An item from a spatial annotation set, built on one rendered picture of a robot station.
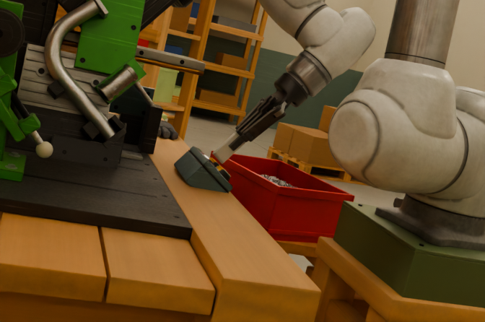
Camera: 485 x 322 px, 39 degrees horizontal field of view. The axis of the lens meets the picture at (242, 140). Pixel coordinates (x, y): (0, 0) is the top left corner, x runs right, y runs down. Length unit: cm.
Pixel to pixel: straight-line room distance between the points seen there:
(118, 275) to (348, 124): 44
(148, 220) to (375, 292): 41
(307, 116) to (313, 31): 1017
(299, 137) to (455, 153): 646
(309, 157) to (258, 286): 657
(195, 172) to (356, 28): 46
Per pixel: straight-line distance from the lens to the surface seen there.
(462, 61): 963
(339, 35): 149
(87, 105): 137
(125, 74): 139
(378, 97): 109
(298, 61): 149
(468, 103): 127
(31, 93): 143
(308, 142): 748
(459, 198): 127
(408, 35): 115
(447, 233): 128
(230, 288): 90
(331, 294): 141
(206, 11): 446
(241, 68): 1055
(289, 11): 152
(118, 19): 145
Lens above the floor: 118
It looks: 7 degrees down
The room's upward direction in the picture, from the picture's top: 14 degrees clockwise
